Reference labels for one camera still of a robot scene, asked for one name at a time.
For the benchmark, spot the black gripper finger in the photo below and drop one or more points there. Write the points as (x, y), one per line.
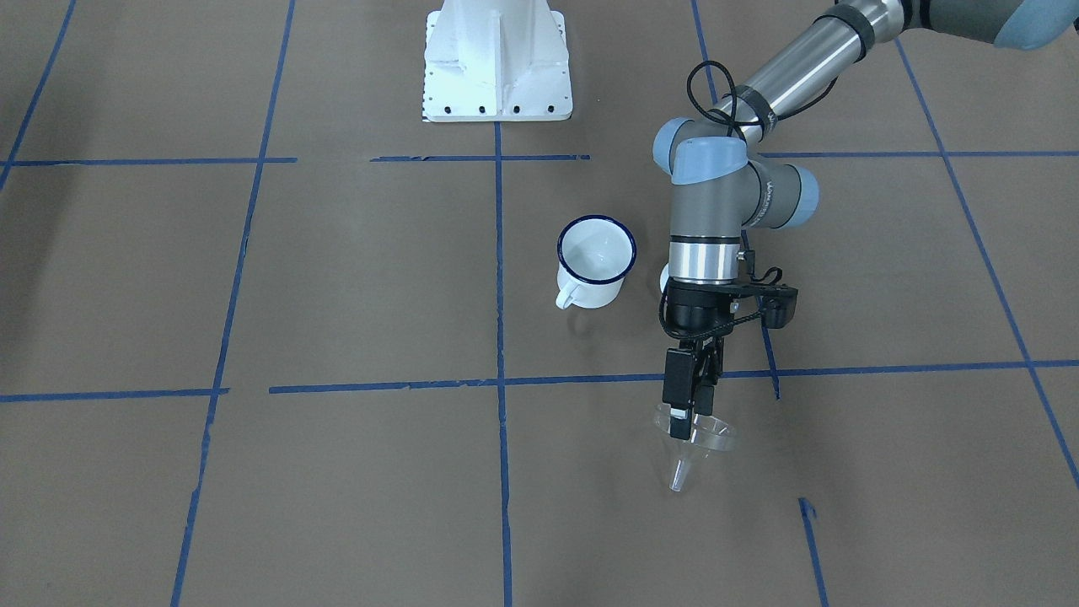
(678, 390)
(709, 369)

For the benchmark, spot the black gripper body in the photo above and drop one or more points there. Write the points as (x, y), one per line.
(696, 314)

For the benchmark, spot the clear plastic funnel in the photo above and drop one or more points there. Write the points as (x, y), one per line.
(708, 437)

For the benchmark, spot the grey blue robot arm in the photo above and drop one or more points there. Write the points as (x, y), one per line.
(720, 189)

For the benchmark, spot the white enamel mug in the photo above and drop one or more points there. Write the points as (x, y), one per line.
(595, 254)

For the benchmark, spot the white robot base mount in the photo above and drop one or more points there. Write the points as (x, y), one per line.
(487, 61)

